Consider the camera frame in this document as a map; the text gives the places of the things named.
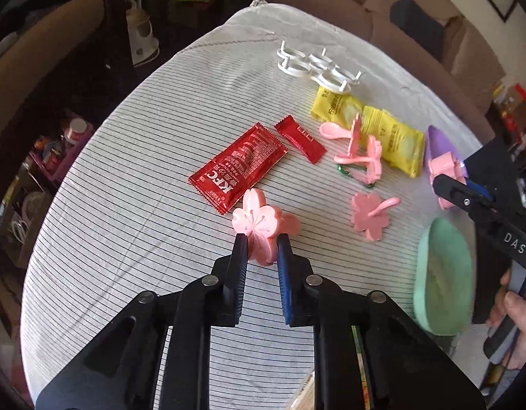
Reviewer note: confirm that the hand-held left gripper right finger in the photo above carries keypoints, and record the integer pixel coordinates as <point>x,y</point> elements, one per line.
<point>284,277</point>

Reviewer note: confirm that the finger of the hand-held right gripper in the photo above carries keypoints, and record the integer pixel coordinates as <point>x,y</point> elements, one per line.
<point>463,194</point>
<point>480,188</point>

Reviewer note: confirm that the purple basket with bottles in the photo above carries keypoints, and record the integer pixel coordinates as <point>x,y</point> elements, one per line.
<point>62,149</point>

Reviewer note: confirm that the green plate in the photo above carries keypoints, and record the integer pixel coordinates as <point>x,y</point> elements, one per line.
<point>442,273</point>

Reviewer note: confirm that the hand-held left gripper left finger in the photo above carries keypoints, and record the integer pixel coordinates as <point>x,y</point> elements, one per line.
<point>241,260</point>

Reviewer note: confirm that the green carabiner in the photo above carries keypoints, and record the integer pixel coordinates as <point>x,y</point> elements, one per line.
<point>344,171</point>

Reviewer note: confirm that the pink flower hook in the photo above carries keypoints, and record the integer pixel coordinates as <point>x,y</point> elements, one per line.
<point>331,130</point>
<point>374,158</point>
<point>442,166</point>
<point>256,218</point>
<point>367,215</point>

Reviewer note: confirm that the dark grey cushion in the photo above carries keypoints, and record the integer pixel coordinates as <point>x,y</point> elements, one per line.
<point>416,25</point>

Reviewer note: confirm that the person's right hand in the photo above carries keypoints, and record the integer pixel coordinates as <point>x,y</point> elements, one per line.
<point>525,320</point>

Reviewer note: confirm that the purple plate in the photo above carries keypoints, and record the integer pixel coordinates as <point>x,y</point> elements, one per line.
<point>438,143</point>

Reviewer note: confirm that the small red candy packet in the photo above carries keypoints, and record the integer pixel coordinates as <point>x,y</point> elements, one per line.
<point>299,139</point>

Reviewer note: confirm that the yellow snack packet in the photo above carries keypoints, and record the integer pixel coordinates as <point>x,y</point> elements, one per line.
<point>399,145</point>
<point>335,104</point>

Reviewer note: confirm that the red ketchup packet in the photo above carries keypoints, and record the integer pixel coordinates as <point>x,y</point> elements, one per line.
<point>237,162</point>

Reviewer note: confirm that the brown armchair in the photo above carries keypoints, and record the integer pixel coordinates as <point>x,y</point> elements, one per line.
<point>45,42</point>

